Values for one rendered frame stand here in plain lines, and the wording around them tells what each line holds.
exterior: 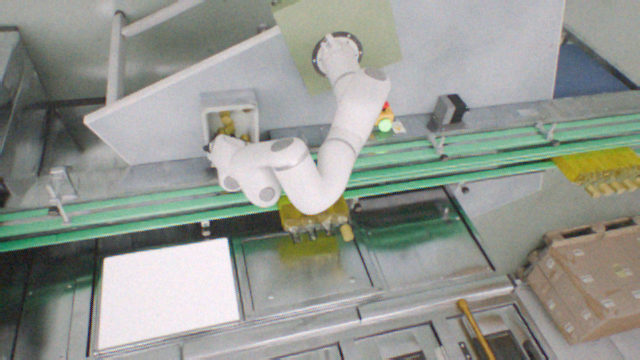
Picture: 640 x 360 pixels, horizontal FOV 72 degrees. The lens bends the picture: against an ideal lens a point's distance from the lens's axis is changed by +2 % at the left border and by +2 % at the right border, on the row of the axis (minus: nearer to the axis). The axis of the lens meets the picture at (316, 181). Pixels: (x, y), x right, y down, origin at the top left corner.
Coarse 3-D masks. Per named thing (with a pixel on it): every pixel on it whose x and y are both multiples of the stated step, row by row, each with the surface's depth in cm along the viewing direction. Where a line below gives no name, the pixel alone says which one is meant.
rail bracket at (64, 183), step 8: (56, 168) 133; (64, 168) 134; (56, 176) 132; (64, 176) 134; (48, 184) 124; (56, 184) 131; (64, 184) 137; (72, 184) 139; (56, 192) 129; (64, 192) 139; (72, 192) 140; (56, 200) 127; (56, 208) 125; (56, 216) 125; (64, 216) 133; (64, 224) 134
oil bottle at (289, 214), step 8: (280, 200) 151; (288, 200) 151; (280, 208) 149; (288, 208) 148; (296, 208) 149; (280, 216) 152; (288, 216) 146; (296, 216) 146; (288, 224) 145; (296, 224) 145; (288, 232) 147
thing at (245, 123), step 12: (216, 108) 133; (228, 108) 134; (240, 108) 135; (252, 108) 136; (204, 120) 135; (216, 120) 145; (240, 120) 148; (252, 120) 144; (204, 132) 139; (216, 132) 149; (240, 132) 152; (252, 132) 149
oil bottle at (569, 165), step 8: (552, 160) 185; (560, 160) 181; (568, 160) 178; (576, 160) 178; (560, 168) 181; (568, 168) 177; (576, 168) 175; (584, 168) 175; (568, 176) 178; (576, 176) 174; (584, 176) 173; (576, 184) 175; (584, 184) 173; (592, 184) 171; (592, 192) 170; (600, 192) 169
